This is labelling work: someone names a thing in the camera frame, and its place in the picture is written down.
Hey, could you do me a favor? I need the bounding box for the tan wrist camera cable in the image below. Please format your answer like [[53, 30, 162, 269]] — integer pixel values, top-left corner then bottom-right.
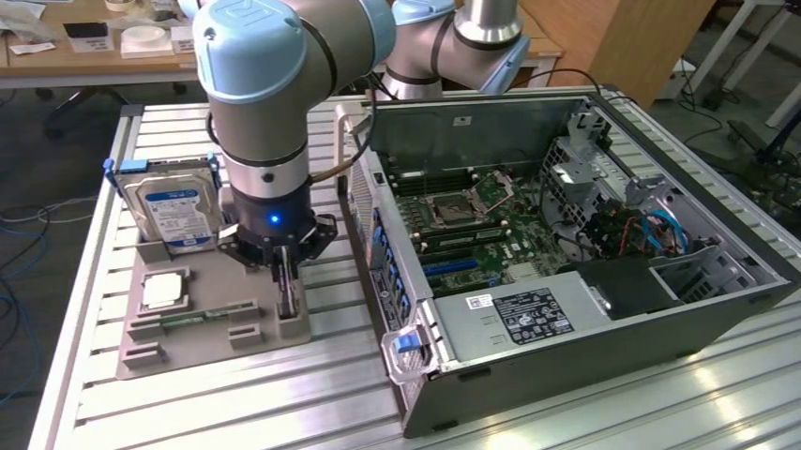
[[309, 107, 376, 182]]

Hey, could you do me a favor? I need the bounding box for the wooden cabinet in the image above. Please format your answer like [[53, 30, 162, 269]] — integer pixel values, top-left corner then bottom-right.
[[515, 0, 718, 109]]

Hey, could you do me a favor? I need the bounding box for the CPU socket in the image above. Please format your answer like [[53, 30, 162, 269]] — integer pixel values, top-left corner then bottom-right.
[[424, 191, 483, 229]]

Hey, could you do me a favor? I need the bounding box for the green circuit board pile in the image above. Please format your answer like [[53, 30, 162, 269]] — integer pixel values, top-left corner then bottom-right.
[[747, 154, 801, 212]]

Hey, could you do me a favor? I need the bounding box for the black expansion slot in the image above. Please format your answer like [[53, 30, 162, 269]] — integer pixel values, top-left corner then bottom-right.
[[416, 250, 473, 263]]

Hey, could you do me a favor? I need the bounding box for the black cooling fan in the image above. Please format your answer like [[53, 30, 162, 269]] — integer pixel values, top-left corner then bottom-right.
[[272, 243, 302, 327]]

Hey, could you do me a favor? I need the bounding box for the open black PC case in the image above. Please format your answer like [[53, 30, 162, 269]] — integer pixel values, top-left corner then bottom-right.
[[333, 86, 791, 440]]

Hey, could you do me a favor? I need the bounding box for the green RAM stick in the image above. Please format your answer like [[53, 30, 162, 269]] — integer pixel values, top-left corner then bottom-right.
[[158, 307, 254, 325]]

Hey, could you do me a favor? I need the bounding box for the silver socket cover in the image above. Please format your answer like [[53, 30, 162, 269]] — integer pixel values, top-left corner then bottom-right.
[[471, 171, 517, 207]]

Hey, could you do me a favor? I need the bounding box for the black chair base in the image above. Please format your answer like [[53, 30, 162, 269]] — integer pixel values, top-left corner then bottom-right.
[[33, 83, 189, 140]]

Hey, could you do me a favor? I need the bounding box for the black RAM slot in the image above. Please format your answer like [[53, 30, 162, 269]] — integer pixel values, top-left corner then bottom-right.
[[387, 166, 471, 176], [423, 235, 509, 251], [420, 231, 507, 246], [419, 226, 504, 241], [393, 183, 475, 194], [416, 221, 501, 235], [389, 172, 471, 182], [391, 177, 473, 188]]

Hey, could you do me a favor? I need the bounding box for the silver CPU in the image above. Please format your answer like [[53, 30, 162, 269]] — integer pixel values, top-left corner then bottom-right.
[[140, 274, 188, 310]]

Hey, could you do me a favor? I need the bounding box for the grey power supply with label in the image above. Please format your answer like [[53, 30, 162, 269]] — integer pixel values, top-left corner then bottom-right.
[[429, 271, 611, 365]]

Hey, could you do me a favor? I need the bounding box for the green motherboard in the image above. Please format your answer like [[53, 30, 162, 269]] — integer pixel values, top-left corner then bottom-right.
[[384, 161, 564, 294]]

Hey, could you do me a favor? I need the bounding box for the black and white box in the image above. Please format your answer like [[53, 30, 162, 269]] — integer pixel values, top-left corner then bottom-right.
[[61, 22, 114, 53]]

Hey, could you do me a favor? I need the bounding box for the black metal stand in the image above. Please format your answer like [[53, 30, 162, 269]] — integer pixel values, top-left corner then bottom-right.
[[724, 119, 801, 165]]

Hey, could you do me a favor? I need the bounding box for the grey parts rack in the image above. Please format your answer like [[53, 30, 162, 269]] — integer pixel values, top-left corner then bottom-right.
[[114, 189, 313, 382]]

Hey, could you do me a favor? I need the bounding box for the white box with tape roll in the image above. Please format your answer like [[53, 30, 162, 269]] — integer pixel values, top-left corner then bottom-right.
[[117, 25, 176, 60]]

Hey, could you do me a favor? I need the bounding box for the clear plastic bag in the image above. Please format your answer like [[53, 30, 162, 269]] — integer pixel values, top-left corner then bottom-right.
[[0, 3, 57, 42]]

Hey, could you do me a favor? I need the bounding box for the blue floor cable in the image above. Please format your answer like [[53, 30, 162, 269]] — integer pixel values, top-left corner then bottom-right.
[[0, 219, 50, 409]]

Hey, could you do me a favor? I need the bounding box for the blue expansion slot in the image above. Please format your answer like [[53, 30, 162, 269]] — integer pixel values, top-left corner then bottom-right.
[[423, 262, 476, 278]]

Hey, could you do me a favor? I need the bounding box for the white labelled box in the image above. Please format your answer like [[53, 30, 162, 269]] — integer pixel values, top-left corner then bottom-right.
[[168, 25, 196, 55]]

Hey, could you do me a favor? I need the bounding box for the grey metal disk bay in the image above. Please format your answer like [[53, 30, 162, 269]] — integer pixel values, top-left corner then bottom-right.
[[647, 241, 768, 306]]

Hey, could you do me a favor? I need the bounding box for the blue card retention strip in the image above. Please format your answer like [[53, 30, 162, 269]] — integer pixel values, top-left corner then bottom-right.
[[369, 208, 411, 324]]

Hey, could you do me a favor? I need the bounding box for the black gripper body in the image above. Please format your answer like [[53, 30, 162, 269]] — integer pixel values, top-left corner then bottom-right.
[[230, 186, 320, 269]]

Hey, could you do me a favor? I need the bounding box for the black power wire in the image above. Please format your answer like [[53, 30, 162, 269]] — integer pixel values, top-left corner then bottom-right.
[[552, 208, 645, 263]]

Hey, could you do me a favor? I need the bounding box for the light blue wire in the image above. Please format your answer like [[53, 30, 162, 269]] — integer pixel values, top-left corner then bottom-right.
[[641, 209, 691, 258]]

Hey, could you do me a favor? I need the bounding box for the hard disk with blue carrier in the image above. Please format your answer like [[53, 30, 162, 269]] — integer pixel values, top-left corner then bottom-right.
[[101, 152, 221, 257]]

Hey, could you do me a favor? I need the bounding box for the perforated metal drive cage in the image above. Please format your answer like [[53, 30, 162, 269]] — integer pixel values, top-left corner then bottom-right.
[[537, 135, 632, 226]]

